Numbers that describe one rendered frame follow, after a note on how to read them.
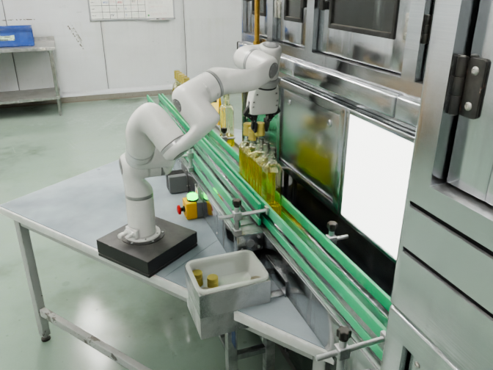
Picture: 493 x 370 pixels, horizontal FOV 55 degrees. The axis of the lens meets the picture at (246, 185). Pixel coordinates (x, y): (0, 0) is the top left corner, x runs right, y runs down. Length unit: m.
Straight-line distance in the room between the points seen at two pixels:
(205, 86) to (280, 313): 0.69
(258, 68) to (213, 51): 6.27
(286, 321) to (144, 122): 0.69
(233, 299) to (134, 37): 6.21
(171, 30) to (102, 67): 1.15
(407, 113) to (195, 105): 0.53
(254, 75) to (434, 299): 0.91
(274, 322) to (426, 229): 0.87
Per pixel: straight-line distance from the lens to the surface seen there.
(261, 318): 1.41
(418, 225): 0.60
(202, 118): 1.27
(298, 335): 1.36
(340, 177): 1.42
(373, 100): 1.26
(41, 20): 7.26
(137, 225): 1.66
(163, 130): 1.30
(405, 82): 1.20
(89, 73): 7.35
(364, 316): 1.14
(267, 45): 1.50
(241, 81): 1.36
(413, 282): 0.64
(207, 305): 1.40
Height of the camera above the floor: 1.65
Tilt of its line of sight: 24 degrees down
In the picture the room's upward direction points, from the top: straight up
